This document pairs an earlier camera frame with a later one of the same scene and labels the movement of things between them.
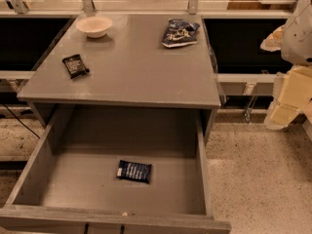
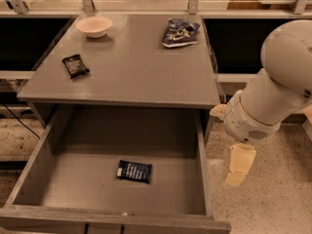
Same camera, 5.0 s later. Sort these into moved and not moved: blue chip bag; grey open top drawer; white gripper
Moved: white gripper
Not moved: blue chip bag; grey open top drawer
